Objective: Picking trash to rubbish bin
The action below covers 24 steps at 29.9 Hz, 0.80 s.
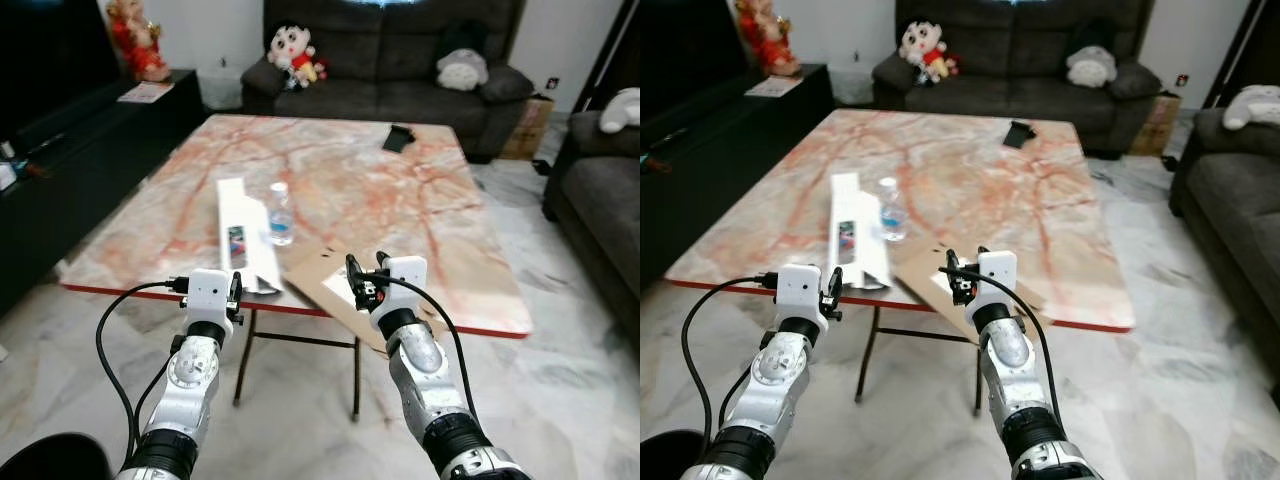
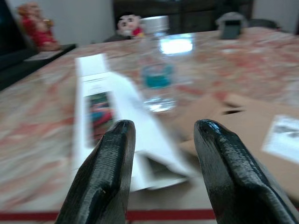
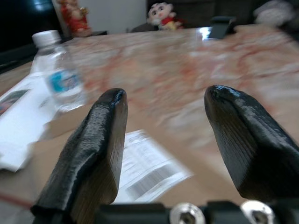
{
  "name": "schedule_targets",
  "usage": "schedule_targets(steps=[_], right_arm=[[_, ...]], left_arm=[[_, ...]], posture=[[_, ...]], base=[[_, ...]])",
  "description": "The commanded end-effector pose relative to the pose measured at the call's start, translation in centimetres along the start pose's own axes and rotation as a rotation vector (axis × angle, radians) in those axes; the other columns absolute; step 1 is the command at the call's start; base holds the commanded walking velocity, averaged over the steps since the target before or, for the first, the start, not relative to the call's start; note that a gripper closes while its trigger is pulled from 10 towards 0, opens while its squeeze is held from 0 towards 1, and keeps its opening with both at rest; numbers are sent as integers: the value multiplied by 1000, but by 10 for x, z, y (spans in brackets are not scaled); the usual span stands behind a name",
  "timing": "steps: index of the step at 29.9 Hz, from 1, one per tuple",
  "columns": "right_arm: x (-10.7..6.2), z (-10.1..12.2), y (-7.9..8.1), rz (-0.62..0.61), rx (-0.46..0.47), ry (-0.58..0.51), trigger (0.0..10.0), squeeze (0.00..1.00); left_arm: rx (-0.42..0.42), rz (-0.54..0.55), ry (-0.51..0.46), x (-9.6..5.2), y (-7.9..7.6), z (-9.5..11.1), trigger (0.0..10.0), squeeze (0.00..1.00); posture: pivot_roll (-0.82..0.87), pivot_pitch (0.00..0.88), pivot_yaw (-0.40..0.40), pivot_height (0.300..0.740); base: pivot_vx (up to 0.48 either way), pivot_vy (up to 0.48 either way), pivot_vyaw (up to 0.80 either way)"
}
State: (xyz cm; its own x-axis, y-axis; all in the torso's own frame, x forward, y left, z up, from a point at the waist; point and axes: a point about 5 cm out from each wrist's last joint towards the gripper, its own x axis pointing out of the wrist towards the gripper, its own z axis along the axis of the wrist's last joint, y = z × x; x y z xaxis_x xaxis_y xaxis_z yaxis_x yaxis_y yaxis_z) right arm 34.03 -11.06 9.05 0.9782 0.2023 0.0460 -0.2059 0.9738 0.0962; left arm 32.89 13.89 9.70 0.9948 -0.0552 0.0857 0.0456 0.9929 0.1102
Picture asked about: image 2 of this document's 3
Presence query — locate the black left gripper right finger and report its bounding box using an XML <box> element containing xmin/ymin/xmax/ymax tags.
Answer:
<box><xmin>193</xmin><ymin>119</ymin><xmax>299</xmax><ymax>224</ymax></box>

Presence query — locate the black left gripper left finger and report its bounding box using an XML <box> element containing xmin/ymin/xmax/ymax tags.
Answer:
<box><xmin>55</xmin><ymin>119</ymin><xmax>136</xmax><ymax>224</ymax></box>

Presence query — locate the dark low television stand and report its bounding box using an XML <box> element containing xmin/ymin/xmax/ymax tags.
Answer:
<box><xmin>0</xmin><ymin>43</ymin><xmax>78</xmax><ymax>91</ymax></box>

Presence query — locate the flat brown cardboard box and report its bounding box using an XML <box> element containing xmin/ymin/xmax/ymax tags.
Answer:
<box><xmin>172</xmin><ymin>93</ymin><xmax>299</xmax><ymax>203</ymax></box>

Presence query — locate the black television screen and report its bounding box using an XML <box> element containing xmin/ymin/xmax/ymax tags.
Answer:
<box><xmin>0</xmin><ymin>0</ymin><xmax>36</xmax><ymax>70</ymax></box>

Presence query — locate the clear plastic bottle blue label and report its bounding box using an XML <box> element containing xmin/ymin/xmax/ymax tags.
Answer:
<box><xmin>137</xmin><ymin>15</ymin><xmax>194</xmax><ymax>112</ymax></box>

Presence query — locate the long white printed carton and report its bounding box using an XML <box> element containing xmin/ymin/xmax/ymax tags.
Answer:
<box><xmin>71</xmin><ymin>53</ymin><xmax>197</xmax><ymax>192</ymax></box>

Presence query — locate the red seated figurine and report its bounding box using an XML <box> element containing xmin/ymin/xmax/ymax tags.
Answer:
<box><xmin>17</xmin><ymin>1</ymin><xmax>63</xmax><ymax>51</ymax></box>

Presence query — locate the plush doll with black hair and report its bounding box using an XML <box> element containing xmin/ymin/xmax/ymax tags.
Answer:
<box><xmin>116</xmin><ymin>11</ymin><xmax>145</xmax><ymax>39</ymax></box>

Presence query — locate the small grey house-shaped holder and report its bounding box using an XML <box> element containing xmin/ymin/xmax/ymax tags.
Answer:
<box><xmin>215</xmin><ymin>12</ymin><xmax>249</xmax><ymax>40</ymax></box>

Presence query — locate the dark wooden cabinet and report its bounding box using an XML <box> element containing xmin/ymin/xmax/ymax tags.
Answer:
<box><xmin>112</xmin><ymin>0</ymin><xmax>254</xmax><ymax>32</ymax></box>

